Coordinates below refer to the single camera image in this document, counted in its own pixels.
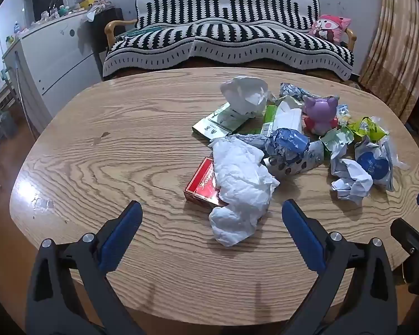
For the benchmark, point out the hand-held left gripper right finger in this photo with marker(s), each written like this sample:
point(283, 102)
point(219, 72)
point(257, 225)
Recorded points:
point(302, 237)

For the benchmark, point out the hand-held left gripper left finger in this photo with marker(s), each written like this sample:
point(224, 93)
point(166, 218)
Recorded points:
point(120, 240)

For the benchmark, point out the large white tissue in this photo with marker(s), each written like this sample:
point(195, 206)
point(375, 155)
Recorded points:
point(241, 188)

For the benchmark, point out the mint green plastic tray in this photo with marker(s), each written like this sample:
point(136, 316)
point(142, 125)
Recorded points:
point(337, 138)

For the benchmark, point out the clear bag with blue label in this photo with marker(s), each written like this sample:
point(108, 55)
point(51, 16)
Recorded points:
point(372, 164)

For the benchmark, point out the polka dot wrapper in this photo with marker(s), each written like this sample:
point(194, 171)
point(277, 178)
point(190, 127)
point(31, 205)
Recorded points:
point(293, 167)

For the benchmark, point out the crumpled white paper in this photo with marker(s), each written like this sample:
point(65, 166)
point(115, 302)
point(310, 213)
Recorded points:
point(349, 178)

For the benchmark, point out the crumpled blue wrapper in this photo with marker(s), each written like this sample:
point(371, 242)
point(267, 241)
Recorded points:
point(286, 143)

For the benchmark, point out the yellow-green snack bag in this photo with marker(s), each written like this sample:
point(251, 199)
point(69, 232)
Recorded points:
point(365, 127)

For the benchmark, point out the red cigarette box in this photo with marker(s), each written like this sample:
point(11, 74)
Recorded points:
point(200, 185)

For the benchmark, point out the white carton box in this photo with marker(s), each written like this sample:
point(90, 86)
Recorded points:
point(288, 118)

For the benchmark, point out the light green paper box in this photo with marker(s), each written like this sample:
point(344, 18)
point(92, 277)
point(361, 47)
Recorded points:
point(269, 118)

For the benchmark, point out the purple toy figure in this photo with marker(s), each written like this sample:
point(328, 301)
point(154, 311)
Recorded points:
point(317, 111)

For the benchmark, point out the green white cigarette box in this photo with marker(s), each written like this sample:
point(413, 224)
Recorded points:
point(213, 125)

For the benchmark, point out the crumpled silver foil wrapper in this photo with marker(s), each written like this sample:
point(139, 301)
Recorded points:
point(293, 90)

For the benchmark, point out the beige curtain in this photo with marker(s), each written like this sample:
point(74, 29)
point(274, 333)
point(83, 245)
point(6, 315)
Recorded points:
point(398, 42)

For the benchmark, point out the white shelf rack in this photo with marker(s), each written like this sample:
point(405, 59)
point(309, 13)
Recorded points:
point(0, 101)

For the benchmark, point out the white cabinet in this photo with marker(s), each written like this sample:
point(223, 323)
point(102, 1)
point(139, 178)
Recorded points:
point(56, 62)

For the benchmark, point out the pink cartoon cushion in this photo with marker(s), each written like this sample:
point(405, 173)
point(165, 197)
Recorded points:
point(330, 28)

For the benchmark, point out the teal striped book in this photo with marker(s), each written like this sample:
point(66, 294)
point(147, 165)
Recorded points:
point(139, 31)

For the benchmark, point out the black white striped sofa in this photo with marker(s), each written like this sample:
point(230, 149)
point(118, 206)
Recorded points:
point(230, 38)

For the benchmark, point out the wooden sofa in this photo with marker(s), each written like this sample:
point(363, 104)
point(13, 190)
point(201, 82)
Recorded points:
point(113, 26)

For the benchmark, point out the clutter of small toys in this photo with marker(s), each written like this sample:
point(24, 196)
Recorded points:
point(87, 1)

